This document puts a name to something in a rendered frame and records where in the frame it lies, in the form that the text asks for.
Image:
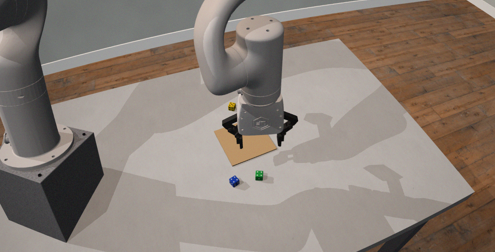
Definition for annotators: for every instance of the yellow die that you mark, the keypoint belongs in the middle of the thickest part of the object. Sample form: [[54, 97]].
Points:
[[231, 106]]

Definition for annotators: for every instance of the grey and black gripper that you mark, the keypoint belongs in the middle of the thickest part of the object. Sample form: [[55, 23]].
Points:
[[260, 120]]

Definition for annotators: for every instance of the tan square mat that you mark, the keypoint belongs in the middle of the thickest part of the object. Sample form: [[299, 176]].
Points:
[[253, 146]]

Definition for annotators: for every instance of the green die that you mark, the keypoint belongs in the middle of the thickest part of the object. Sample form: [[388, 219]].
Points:
[[259, 175]]

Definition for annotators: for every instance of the blue die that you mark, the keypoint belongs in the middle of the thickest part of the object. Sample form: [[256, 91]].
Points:
[[234, 181]]

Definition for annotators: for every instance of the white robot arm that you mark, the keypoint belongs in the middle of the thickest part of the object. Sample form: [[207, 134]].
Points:
[[252, 66]]

